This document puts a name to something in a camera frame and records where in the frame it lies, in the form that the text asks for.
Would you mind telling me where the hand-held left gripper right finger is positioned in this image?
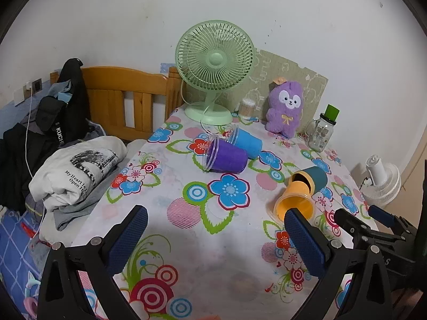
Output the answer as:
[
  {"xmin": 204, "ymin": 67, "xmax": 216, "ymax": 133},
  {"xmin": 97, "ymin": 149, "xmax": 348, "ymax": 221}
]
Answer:
[{"xmin": 283, "ymin": 207, "xmax": 394, "ymax": 320}]

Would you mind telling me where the black clothing pile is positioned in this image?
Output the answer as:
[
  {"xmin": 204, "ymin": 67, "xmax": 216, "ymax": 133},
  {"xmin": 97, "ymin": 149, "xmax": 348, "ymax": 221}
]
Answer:
[{"xmin": 0, "ymin": 123, "xmax": 59, "ymax": 214}]

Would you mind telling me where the grey folded cloth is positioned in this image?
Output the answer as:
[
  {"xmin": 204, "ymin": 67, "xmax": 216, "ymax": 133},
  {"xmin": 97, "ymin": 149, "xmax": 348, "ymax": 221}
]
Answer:
[{"xmin": 43, "ymin": 187, "xmax": 114, "ymax": 231}]

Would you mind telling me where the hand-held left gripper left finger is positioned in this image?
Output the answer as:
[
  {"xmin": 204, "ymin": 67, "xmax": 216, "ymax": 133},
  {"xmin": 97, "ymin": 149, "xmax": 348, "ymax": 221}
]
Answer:
[{"xmin": 37, "ymin": 205, "xmax": 149, "ymax": 320}]

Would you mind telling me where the black hanging bag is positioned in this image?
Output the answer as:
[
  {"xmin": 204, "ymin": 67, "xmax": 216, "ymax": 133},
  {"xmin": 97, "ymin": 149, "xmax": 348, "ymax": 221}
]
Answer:
[{"xmin": 37, "ymin": 58, "xmax": 91, "ymax": 149}]

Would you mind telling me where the folded white printed shirt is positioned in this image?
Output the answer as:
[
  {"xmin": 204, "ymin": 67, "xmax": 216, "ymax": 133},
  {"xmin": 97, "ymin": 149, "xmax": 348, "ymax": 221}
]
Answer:
[{"xmin": 29, "ymin": 136, "xmax": 127, "ymax": 212}]

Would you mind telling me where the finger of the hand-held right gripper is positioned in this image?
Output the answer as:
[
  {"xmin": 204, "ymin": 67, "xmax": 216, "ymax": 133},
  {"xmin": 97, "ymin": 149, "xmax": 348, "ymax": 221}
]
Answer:
[
  {"xmin": 368, "ymin": 205, "xmax": 418, "ymax": 238},
  {"xmin": 334, "ymin": 209, "xmax": 405, "ymax": 250}
]

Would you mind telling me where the white floor fan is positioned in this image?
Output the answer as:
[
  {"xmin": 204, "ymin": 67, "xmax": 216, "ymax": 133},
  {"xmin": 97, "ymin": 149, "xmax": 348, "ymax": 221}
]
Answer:
[{"xmin": 360, "ymin": 155, "xmax": 402, "ymax": 207}]

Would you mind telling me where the white fan cable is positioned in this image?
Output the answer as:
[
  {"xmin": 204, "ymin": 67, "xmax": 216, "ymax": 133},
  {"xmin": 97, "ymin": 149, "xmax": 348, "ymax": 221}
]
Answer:
[{"xmin": 181, "ymin": 79, "xmax": 217, "ymax": 135}]

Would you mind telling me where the teal plastic cup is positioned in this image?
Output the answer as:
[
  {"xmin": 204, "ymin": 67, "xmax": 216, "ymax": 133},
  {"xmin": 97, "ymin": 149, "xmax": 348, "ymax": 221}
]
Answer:
[{"xmin": 288, "ymin": 167, "xmax": 329, "ymax": 197}]

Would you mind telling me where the yellow plastic cup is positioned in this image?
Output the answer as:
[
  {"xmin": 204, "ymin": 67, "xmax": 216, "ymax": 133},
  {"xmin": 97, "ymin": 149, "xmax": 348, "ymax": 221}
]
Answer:
[{"xmin": 274, "ymin": 181, "xmax": 316, "ymax": 223}]

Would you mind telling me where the blue plastic cup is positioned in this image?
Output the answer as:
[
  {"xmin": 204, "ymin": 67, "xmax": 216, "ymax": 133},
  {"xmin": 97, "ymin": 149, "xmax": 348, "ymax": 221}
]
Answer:
[{"xmin": 227, "ymin": 127, "xmax": 263, "ymax": 160}]

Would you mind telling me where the glass jar with green lid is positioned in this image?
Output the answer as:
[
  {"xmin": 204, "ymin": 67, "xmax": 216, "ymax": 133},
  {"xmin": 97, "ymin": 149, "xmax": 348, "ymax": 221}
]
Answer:
[{"xmin": 305, "ymin": 104, "xmax": 340, "ymax": 152}]

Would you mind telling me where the patterned cardboard panel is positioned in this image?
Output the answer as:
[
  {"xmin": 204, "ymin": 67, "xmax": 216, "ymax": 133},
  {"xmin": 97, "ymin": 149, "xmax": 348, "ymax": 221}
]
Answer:
[{"xmin": 230, "ymin": 49, "xmax": 329, "ymax": 130}]

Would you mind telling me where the floral tablecloth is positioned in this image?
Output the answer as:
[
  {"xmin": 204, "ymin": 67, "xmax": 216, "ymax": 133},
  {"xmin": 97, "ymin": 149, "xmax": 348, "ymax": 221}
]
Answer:
[{"xmin": 72, "ymin": 105, "xmax": 379, "ymax": 320}]

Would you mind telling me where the wall socket with charger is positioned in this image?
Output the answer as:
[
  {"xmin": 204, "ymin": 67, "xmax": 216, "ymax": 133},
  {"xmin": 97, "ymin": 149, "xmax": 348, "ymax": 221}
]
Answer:
[{"xmin": 24, "ymin": 78, "xmax": 43, "ymax": 100}]

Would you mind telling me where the wooden bed headboard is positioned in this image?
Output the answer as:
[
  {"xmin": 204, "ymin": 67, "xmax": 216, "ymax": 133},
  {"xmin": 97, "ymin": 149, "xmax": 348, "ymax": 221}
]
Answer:
[{"xmin": 50, "ymin": 66, "xmax": 182, "ymax": 142}]

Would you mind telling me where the purple plush toy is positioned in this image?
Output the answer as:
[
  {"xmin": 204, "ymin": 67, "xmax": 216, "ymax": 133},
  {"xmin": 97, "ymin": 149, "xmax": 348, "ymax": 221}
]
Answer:
[{"xmin": 265, "ymin": 77, "xmax": 305, "ymax": 139}]

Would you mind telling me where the blue checked bedsheet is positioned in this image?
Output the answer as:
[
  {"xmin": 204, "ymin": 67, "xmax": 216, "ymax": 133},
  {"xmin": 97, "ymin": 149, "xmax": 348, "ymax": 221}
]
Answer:
[{"xmin": 0, "ymin": 207, "xmax": 50, "ymax": 309}]

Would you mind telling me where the cotton swab container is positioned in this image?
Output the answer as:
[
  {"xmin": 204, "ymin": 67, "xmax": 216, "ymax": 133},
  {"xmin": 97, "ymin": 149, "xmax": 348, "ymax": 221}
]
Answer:
[{"xmin": 238, "ymin": 99, "xmax": 257, "ymax": 121}]

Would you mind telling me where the purple plastic cup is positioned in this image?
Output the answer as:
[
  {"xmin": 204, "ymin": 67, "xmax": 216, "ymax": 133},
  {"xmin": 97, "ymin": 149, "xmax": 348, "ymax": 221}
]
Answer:
[{"xmin": 202, "ymin": 136, "xmax": 249, "ymax": 174}]

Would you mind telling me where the blue grey garment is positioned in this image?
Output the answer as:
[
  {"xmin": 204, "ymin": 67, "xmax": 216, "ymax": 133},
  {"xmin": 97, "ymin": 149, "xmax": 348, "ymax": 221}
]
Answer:
[{"xmin": 48, "ymin": 80, "xmax": 74, "ymax": 103}]

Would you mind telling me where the white charging cable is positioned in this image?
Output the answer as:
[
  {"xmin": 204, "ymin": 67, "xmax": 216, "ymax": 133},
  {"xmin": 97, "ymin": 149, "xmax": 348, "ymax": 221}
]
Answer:
[{"xmin": 24, "ymin": 87, "xmax": 47, "ymax": 241}]

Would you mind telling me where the green desk fan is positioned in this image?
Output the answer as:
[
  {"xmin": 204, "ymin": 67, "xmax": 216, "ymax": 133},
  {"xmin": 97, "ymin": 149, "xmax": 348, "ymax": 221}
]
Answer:
[{"xmin": 176, "ymin": 20, "xmax": 257, "ymax": 125}]

